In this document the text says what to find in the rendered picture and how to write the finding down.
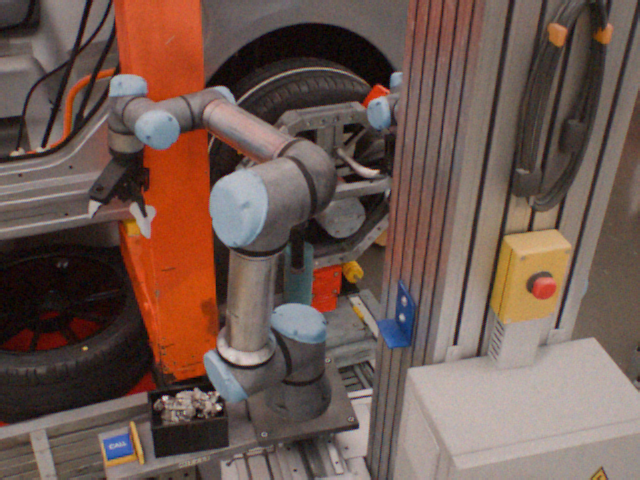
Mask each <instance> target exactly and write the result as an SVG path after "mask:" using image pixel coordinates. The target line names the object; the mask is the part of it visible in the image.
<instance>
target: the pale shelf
mask: <svg viewBox="0 0 640 480"><path fill-rule="evenodd" d="M226 408H227V413H228V437H229V447H226V448H220V449H214V450H208V451H202V452H195V453H189V454H183V455H177V456H170V457H164V458H158V459H155V457H154V450H153V441H152V433H151V431H150V422H146V423H142V424H138V425H135V426H136V430H137V434H138V437H139V441H140V445H141V448H142V453H143V459H144V464H140V461H139V457H138V453H137V449H136V445H135V441H134V437H133V434H132V428H131V426H130V427H126V428H122V429H117V430H114V431H110V432H106V433H102V434H98V435H97V437H98V443H99V447H100V452H101V456H102V462H103V466H104V471H106V476H107V480H141V479H145V478H148V477H152V476H157V475H160V474H164V473H167V472H171V471H175V470H178V469H182V468H185V467H189V466H192V465H196V464H201V463H204V462H208V461H211V460H215V459H218V458H222V457H226V456H229V455H233V454H237V453H241V452H244V451H248V450H252V449H255V448H259V446H258V444H257V440H256V436H255V431H254V427H253V423H252V422H250V423H248V421H247V418H246V416H245V414H246V404H245V400H243V401H241V402H237V403H234V404H232V403H229V402H226ZM126 433H129V435H130V436H131V437H132V440H133V444H134V448H135V453H136V457H137V460H134V461H131V462H127V463H123V464H120V465H116V466H112V467H109V468H106V466H105V461H104V456H103V451H102V447H101V443H103V441H102V440H103V439H106V438H110V437H114V436H118V435H122V434H126Z"/></svg>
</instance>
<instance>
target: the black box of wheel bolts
mask: <svg viewBox="0 0 640 480"><path fill-rule="evenodd" d="M147 399H148V411H149V422H150V431H151V433H152V441H153V450H154V457H155V459H158V458H164V457H170V456H177V455H183V454H189V453H195V452H202V451H208V450H214V449H220V448H226V447H229V437H228V413H227V408H226V403H225V399H224V398H223V397H222V396H221V395H220V394H219V392H218V391H217V390H216V388H215V386H214V385H213V383H212V382H206V383H199V384H192V385H185V386H178V387H172V388H164V389H157V390H150V391H147Z"/></svg>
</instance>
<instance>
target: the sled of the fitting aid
mask: <svg viewBox="0 0 640 480"><path fill-rule="evenodd" d="M345 298H346V299H347V301H348V302H349V305H350V306H351V307H352V309H353V310H354V312H355V313H356V315H357V316H358V318H359V319H360V321H361V322H362V324H363V325H364V327H365V338H362V339H357V340H353V341H349V342H345V343H341V344H336V345H332V346H328V347H326V356H332V357H333V360H334V362H335V366H336V368H342V367H346V366H350V365H354V363H358V362H362V361H366V360H371V359H375V358H376V351H377V340H378V338H377V337H376V335H375V333H374V331H373V330H372V328H371V327H370V326H369V324H367V323H366V321H365V320H364V316H363V315H362V313H361V312H360V310H359V309H358V308H357V306H355V305H354V303H353V301H352V300H351V298H350V297H349V295H346V296H345ZM326 356H325V357H326Z"/></svg>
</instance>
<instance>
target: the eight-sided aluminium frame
mask: <svg viewBox="0 0 640 480"><path fill-rule="evenodd" d="M279 118H280V119H279V121H278V122H277V123H276V124H275V125H274V126H272V127H275V128H277V129H278V130H280V131H282V132H284V133H285V134H287V135H289V136H291V137H292V138H293V137H294V136H295V135H296V134H297V133H298V132H299V131H307V130H313V129H317V128H320V127H324V128H327V127H334V126H335V125H341V124H343V125H348V124H355V123H360V124H361V125H362V126H363V127H364V128H365V129H366V130H368V131H369V132H371V133H372V134H373V135H374V136H375V137H376V138H377V139H378V140H379V139H382V138H384V134H390V132H389V131H388V130H387V129H382V130H378V129H376V128H374V127H373V126H372V125H371V123H369V121H368V117H367V109H366V108H365V107H364V106H362V105H361V104H359V103H358V102H348V103H342V104H334V105H327V106H320V107H313V108H304V109H297V110H296V109H294V110H290V111H286V112H285V113H284V114H283V115H282V116H281V117H279ZM257 165H259V164H257V163H256V162H254V161H252V160H251V159H249V158H248V157H245V158H244V160H240V162H239V164H238V165H237V166H236V167H235V171H237V170H240V169H248V168H251V167H254V166H257ZM390 198H391V196H390V197H389V198H388V199H386V192H385V194H384V200H383V202H382V203H381V204H380V205H379V206H378V207H377V208H376V209H375V210H374V211H373V212H372V213H371V214H370V215H369V217H367V219H366V220H365V221H364V222H363V223H362V225H361V226H360V228H359V229H358V230H357V231H356V232H355V233H353V234H351V235H350V236H349V237H348V238H347V239H346V240H345V241H344V242H340V243H334V244H329V245H324V247H319V248H314V253H313V263H314V269H316V268H320V267H325V266H330V265H335V264H341V263H345V262H347V263H349V262H350V261H355V260H356V259H357V258H358V257H359V256H361V254H362V253H363V252H364V251H365V250H366V249H368V248H369V247H370V244H371V243H372V242H373V241H374V240H375V239H376V238H377V237H378V236H379V235H380V234H381V233H382V232H383V231H384V230H385V229H386V228H387V227H388V220H389V209H390ZM284 264H285V251H283V252H282V253H280V254H279V260H278V265H279V266H281V267H282V268H284Z"/></svg>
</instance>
